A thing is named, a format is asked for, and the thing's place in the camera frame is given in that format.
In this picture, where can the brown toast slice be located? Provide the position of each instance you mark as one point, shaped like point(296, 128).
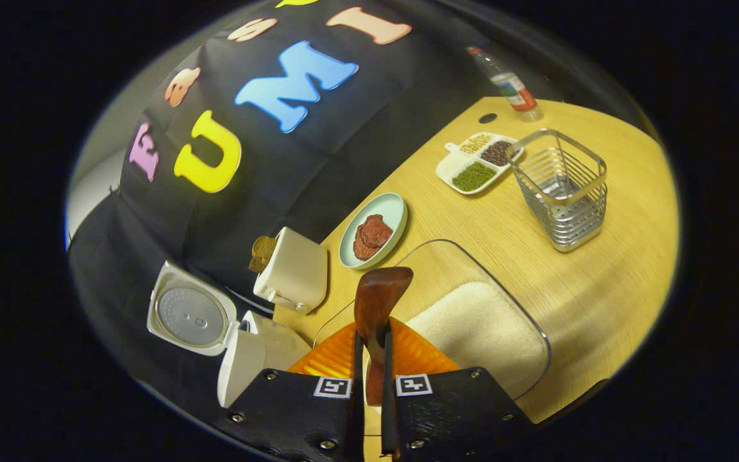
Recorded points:
point(262, 253)

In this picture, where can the clear plastic bottle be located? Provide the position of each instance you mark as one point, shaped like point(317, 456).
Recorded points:
point(514, 90)

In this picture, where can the clear plastic container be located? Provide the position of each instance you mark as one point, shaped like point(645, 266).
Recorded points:
point(446, 263)

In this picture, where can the brown wooden spoon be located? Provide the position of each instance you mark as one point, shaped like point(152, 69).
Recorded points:
point(379, 295)

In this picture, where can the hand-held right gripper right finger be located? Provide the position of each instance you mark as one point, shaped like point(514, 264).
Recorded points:
point(389, 423)

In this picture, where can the white rice cooker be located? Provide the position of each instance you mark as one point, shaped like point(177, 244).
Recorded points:
point(190, 314)

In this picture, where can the red meat piece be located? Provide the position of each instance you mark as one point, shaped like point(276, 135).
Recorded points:
point(373, 236)

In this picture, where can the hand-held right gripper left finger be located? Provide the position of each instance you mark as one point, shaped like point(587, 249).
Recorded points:
point(357, 417)

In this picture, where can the white rice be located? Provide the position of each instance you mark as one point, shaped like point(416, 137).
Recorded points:
point(478, 327)

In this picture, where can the heap of yellow soybeans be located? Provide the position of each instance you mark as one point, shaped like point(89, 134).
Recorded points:
point(475, 144)

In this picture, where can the light green plate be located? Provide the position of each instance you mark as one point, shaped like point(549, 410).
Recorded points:
point(392, 208)

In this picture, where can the heap of red beans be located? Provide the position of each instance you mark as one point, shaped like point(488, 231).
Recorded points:
point(498, 153)

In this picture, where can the heap of green beans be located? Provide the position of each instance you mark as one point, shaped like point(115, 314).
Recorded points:
point(473, 176)

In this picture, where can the white divided dish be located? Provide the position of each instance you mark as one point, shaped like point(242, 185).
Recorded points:
point(450, 165)

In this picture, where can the white toaster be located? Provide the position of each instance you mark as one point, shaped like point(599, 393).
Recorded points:
point(296, 269)

